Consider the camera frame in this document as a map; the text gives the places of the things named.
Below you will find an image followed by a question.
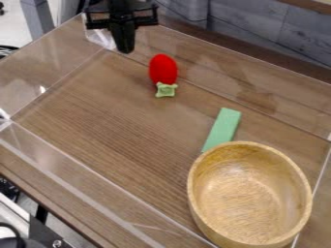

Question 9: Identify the clear acrylic tray enclosure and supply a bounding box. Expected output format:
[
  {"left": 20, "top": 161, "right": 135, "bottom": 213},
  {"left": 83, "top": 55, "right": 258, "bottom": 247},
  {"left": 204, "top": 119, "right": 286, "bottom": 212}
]
[{"left": 0, "top": 19, "right": 331, "bottom": 248}]

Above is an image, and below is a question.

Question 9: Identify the black metal bracket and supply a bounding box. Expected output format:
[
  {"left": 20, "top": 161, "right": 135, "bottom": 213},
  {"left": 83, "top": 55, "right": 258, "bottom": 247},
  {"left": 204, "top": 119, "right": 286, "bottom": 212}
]
[{"left": 26, "top": 217, "right": 74, "bottom": 248}]

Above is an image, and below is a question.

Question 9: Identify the green rectangular block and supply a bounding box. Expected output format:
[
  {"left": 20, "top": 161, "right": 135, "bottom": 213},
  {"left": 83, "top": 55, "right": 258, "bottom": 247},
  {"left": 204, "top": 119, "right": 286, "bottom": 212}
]
[{"left": 202, "top": 108, "right": 242, "bottom": 152}]

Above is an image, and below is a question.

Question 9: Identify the grey table leg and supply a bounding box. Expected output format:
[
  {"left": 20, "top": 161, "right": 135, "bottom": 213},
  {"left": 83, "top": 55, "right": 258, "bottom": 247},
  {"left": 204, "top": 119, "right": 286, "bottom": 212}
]
[{"left": 20, "top": 0, "right": 55, "bottom": 40}]

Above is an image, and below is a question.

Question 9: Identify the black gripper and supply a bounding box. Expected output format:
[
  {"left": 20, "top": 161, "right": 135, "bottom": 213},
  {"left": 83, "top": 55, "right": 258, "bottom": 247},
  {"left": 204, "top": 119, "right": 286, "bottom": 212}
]
[{"left": 83, "top": 0, "right": 158, "bottom": 53}]

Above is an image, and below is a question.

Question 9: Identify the wooden bowl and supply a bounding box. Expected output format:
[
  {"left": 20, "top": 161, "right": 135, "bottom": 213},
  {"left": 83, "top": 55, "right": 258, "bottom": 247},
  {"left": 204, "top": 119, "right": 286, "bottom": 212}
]
[{"left": 186, "top": 141, "right": 313, "bottom": 248}]

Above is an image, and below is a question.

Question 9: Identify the red plush strawberry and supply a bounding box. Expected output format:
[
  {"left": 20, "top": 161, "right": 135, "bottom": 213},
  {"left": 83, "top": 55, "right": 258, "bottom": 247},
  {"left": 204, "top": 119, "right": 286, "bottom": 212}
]
[{"left": 148, "top": 54, "right": 179, "bottom": 98}]

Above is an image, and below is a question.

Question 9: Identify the black cable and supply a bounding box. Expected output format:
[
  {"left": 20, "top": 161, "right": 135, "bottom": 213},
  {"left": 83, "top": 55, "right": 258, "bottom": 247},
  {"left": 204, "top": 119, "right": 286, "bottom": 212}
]
[{"left": 0, "top": 222, "right": 27, "bottom": 248}]

